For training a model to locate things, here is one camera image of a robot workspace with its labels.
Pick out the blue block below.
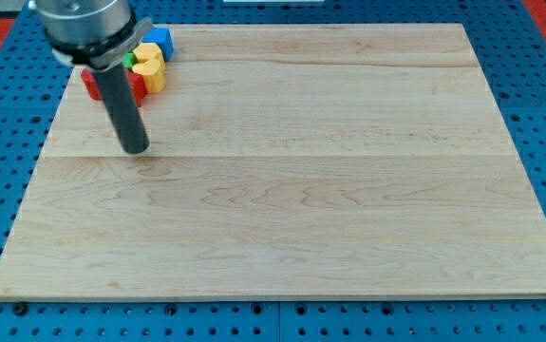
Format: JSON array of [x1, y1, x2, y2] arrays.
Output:
[[141, 28, 174, 62]]

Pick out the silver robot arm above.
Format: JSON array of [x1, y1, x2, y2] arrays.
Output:
[[28, 0, 154, 154]]

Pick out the green block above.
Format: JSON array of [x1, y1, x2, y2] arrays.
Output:
[[122, 52, 138, 70]]

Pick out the yellow hexagon block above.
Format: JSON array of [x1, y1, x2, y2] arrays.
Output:
[[133, 43, 166, 68]]

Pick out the wooden board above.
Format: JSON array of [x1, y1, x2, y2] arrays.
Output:
[[0, 24, 546, 302]]

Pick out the yellow heart block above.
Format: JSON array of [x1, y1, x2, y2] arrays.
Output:
[[132, 59, 166, 94]]

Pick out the red star block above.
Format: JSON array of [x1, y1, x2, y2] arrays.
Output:
[[80, 68, 148, 107]]

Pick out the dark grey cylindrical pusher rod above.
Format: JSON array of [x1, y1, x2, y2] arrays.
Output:
[[93, 65, 150, 154]]

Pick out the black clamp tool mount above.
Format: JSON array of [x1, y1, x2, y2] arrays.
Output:
[[49, 17, 153, 70]]

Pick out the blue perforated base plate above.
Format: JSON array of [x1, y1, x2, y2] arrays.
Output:
[[0, 1, 546, 341]]

